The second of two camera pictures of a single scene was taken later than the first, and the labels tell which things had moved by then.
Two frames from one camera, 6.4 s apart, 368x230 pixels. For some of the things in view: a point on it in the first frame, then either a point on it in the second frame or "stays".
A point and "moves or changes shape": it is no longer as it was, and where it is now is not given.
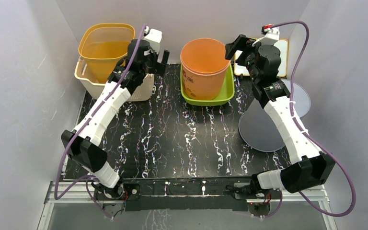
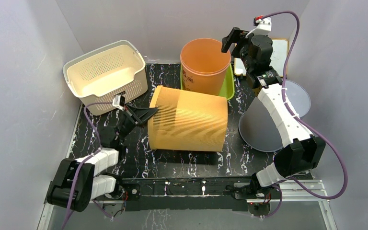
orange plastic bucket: [204, 68] stays
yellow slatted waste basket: [104, 45] -> [187, 121]
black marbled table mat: [164, 137] stays
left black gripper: [159, 67] -> [142, 115]
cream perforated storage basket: [94, 89] moves or changes shape
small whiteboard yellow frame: [242, 70] stays
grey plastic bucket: [257, 128] stays
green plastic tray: [226, 94] stays
